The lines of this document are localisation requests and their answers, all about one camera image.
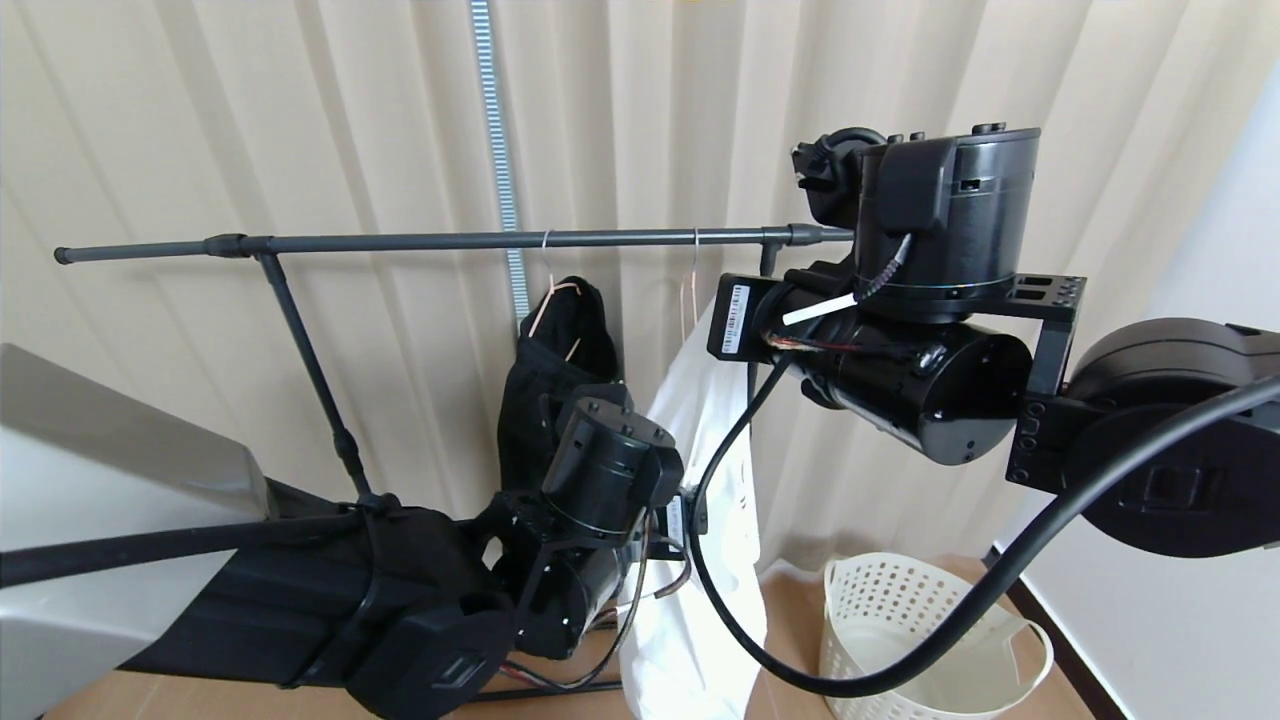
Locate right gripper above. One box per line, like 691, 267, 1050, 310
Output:
708, 262, 1033, 467

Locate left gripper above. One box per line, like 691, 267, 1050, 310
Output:
520, 487, 708, 661

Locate white garment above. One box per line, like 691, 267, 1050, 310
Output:
618, 300, 769, 720

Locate pink clothes hanger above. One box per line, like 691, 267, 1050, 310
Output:
525, 230, 583, 363
679, 228, 701, 337

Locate black drawstring shorts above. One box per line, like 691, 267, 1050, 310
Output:
497, 276, 623, 496

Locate white laundry basket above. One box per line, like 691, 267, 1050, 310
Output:
818, 552, 1055, 720

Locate black clothes rack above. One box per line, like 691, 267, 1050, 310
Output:
53, 225, 856, 701

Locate beige curtain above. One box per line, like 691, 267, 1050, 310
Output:
0, 0, 1280, 601

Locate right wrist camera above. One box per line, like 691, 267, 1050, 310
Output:
792, 127, 889, 229

